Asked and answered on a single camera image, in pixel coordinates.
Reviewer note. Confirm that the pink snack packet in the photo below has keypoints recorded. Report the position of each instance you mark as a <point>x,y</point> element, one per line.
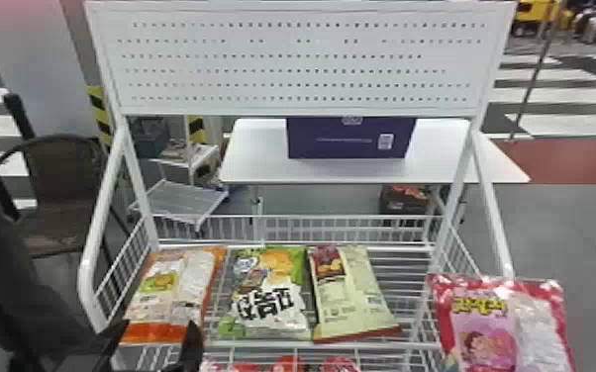
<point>500,327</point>

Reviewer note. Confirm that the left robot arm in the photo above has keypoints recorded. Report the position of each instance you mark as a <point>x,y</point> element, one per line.
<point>1,270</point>

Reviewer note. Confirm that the green snack packet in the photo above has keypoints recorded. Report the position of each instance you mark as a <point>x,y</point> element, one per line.
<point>267,296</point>

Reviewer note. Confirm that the purple box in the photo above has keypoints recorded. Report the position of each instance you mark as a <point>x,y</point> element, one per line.
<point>350,139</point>

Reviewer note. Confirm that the yellow black striped post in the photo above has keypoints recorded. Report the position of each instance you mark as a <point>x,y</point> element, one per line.
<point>99,117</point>

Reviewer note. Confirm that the beige snack packet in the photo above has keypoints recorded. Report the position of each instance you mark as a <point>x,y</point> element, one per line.
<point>347,296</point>

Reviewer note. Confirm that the white side table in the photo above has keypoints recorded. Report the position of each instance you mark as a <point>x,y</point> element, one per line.
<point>256,156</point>

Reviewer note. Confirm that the orange snack packet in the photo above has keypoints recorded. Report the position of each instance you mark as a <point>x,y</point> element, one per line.
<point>170,296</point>

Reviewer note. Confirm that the red snack packet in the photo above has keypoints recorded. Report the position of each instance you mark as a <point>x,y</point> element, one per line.
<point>283,364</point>
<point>339,364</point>

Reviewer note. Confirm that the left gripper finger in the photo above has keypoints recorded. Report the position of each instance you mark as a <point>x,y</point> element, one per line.
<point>192,348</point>
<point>112,345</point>

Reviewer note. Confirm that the brown chair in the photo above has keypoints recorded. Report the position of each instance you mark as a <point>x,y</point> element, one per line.
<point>61,192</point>

